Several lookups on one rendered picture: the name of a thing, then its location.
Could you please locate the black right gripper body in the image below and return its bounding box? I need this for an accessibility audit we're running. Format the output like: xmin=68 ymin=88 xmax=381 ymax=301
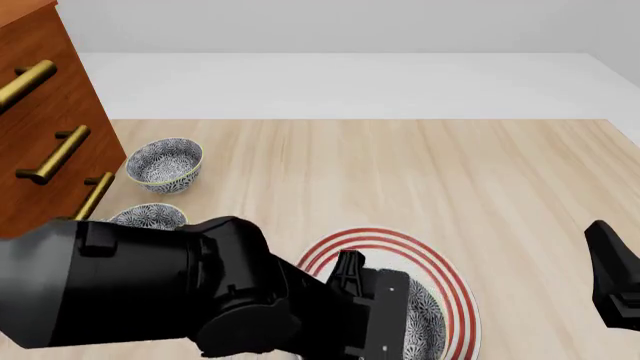
xmin=592 ymin=293 xmax=640 ymax=332

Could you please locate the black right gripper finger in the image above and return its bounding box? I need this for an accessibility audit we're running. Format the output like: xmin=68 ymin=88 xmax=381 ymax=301
xmin=584 ymin=219 xmax=640 ymax=302

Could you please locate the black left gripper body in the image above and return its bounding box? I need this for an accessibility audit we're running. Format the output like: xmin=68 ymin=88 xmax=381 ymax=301
xmin=344 ymin=267 xmax=412 ymax=360

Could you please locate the black white patterned bowl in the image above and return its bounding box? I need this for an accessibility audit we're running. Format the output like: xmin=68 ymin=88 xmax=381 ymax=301
xmin=402 ymin=278 xmax=448 ymax=360
xmin=106 ymin=202 xmax=191 ymax=231
xmin=125 ymin=137 xmax=205 ymax=195

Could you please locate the white plate with red rings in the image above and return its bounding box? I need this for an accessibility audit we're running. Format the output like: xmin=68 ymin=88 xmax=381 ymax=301
xmin=295 ymin=225 xmax=483 ymax=360

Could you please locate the red-brown wooden cabinet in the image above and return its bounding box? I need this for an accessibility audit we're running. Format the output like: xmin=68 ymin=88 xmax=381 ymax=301
xmin=0 ymin=0 xmax=128 ymax=240

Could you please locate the brass drawer handle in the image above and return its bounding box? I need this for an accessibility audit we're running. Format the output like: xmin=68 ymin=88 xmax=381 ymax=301
xmin=15 ymin=124 xmax=92 ymax=186
xmin=0 ymin=59 xmax=58 ymax=114
xmin=73 ymin=171 xmax=116 ymax=222

